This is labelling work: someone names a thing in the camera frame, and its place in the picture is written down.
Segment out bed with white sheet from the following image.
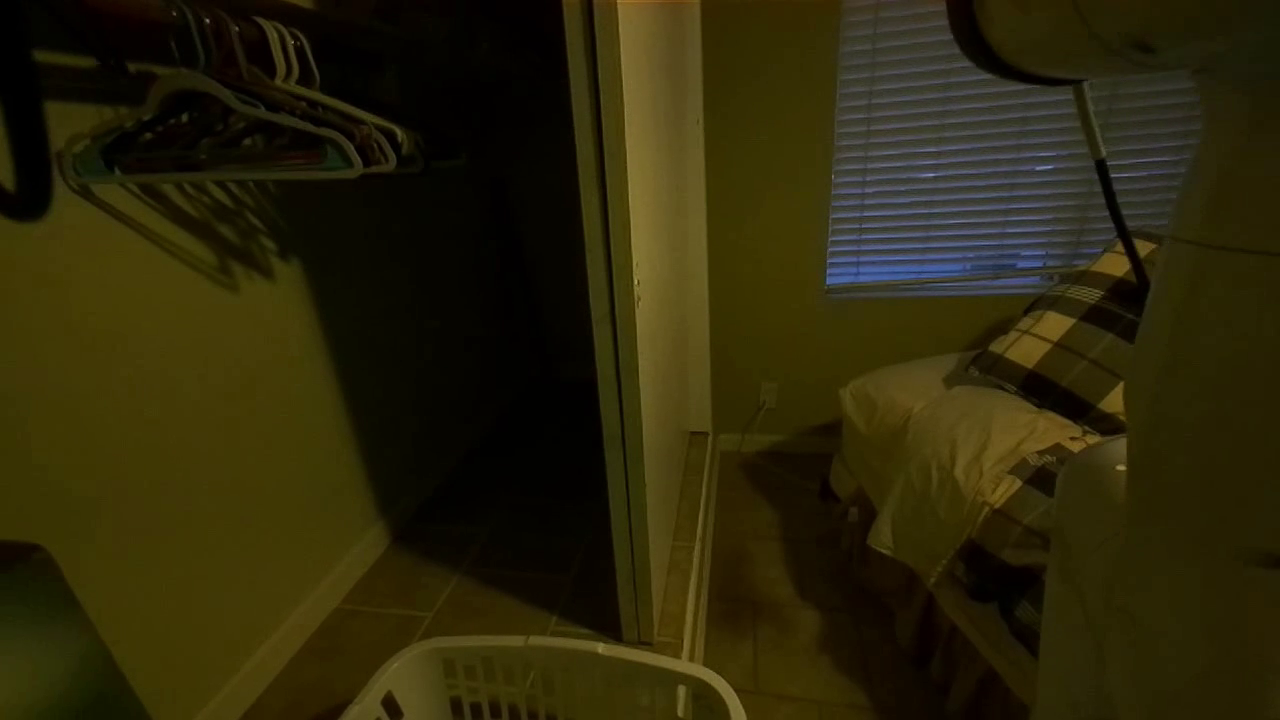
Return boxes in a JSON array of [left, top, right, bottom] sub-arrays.
[[829, 347, 1137, 581]]

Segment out white plastic laundry basket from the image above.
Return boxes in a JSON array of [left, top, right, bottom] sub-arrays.
[[337, 634, 751, 720]]

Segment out white plastic clothes hanger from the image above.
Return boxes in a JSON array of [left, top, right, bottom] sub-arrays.
[[246, 12, 407, 177], [273, 20, 430, 177]]

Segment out horizontal window blind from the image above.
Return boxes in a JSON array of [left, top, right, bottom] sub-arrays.
[[819, 0, 1213, 299]]

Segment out plaid blanket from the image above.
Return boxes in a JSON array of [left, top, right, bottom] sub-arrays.
[[966, 440, 1137, 572]]

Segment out plaid throw pillow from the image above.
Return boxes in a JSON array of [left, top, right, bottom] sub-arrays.
[[945, 235, 1162, 440]]

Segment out teal plastic clothes hanger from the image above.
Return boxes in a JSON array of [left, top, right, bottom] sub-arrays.
[[51, 65, 378, 194]]

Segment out dark closet rod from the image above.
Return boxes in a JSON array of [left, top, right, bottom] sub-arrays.
[[31, 44, 186, 114]]

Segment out white closet door frame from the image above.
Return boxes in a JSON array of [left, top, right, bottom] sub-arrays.
[[555, 0, 724, 662]]

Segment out long black arm cable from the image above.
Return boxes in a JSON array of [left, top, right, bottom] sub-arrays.
[[1068, 75, 1162, 292]]

